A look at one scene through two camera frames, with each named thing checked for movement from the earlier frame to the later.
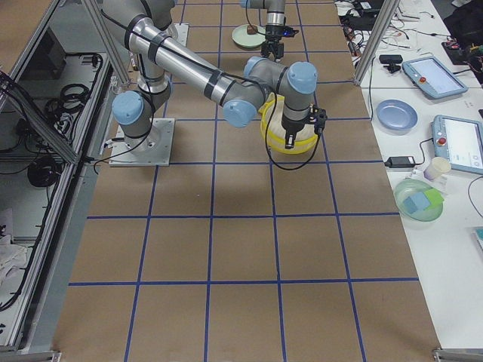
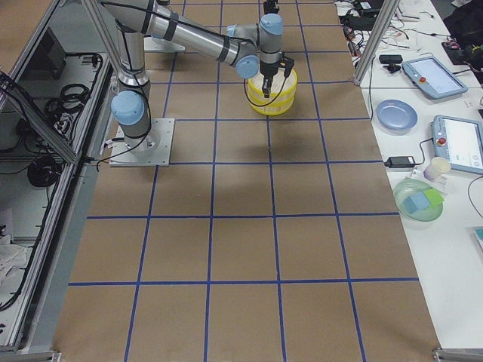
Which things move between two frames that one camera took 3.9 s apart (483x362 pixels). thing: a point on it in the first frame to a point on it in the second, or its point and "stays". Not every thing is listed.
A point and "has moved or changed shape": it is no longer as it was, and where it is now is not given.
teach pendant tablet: x=430 y=74 stays
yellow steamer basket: x=272 y=112 has moved or changed shape
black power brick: x=400 y=162 stays
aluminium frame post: x=390 y=7 stays
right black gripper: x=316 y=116 to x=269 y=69
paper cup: x=437 y=166 stays
